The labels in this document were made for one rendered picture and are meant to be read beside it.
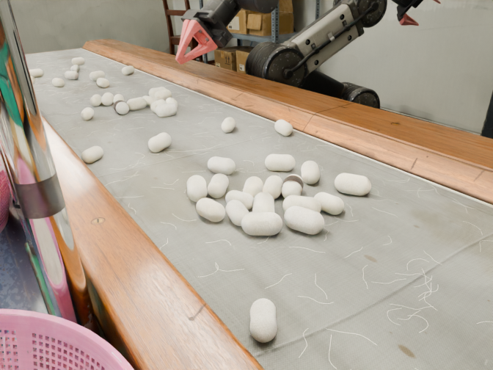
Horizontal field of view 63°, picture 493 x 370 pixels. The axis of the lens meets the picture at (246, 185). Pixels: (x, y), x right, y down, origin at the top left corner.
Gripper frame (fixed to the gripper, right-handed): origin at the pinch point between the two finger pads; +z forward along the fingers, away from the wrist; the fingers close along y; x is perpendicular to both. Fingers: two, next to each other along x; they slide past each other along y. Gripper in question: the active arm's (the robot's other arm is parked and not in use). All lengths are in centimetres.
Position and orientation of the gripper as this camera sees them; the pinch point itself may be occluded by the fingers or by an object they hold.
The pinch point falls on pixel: (180, 58)
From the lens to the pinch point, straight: 82.7
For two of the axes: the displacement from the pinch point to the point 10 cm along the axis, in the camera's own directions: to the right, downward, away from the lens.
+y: 5.6, 3.6, -7.5
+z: -6.1, 7.9, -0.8
